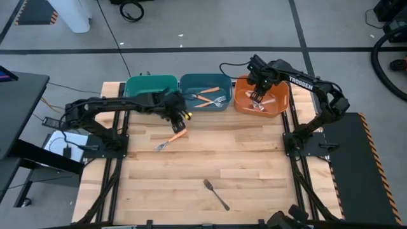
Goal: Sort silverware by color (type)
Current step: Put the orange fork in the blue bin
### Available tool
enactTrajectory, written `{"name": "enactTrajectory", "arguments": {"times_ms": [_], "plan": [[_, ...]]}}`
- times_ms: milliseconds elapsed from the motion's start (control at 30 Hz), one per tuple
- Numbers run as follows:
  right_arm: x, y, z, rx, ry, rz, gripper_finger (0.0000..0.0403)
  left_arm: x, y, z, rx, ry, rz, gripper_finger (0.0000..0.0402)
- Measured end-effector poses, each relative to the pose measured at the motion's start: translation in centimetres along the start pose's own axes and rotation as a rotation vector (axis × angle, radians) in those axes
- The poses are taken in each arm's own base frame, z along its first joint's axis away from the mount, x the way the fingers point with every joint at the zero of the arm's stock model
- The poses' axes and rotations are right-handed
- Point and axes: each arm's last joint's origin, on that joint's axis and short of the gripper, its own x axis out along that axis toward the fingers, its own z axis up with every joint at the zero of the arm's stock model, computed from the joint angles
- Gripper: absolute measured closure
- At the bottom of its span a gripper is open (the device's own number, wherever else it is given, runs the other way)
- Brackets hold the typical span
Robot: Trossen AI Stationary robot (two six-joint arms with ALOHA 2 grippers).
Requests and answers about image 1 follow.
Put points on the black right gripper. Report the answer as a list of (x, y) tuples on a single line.
[(264, 82)]

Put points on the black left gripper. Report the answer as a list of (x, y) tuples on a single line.
[(179, 116)]

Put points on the black metal fork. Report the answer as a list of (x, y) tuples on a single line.
[(207, 184)]

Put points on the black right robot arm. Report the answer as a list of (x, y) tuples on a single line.
[(300, 82)]

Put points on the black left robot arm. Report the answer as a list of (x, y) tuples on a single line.
[(121, 103)]

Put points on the orange plastic bin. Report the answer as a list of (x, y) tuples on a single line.
[(280, 95)]

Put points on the dark blue plastic bin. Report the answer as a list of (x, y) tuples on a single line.
[(222, 82)]

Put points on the teal green plastic bin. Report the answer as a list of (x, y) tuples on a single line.
[(149, 84)]

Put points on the small black power brick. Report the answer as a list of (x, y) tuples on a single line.
[(67, 152)]

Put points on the white flat bar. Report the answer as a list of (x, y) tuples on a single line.
[(119, 227)]

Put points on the black desk base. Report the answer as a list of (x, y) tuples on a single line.
[(63, 165)]

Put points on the white board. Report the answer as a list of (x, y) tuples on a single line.
[(55, 143)]

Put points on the large black hazard-striped platform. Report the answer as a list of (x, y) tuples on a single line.
[(356, 175)]

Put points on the black power adapter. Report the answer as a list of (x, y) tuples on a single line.
[(54, 122)]

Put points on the black red device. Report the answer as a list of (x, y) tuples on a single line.
[(399, 65)]

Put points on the white pillar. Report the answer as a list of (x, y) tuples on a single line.
[(71, 16)]

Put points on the black floor equipment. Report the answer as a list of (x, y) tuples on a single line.
[(394, 12)]

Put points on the black desk top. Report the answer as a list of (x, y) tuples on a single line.
[(19, 111)]

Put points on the dark computer screen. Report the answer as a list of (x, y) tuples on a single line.
[(6, 76)]

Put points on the small black hazard-striped mat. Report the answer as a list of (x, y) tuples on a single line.
[(35, 12)]

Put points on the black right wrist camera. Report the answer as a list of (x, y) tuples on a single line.
[(256, 63)]

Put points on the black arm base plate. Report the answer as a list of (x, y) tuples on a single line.
[(321, 140), (122, 154)]

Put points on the black aluminium frame rails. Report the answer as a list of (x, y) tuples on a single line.
[(299, 191), (115, 191)]

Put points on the black rail clamp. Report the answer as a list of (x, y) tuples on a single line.
[(149, 223), (261, 223)]

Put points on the long black frame rail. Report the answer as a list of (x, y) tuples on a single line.
[(203, 227)]

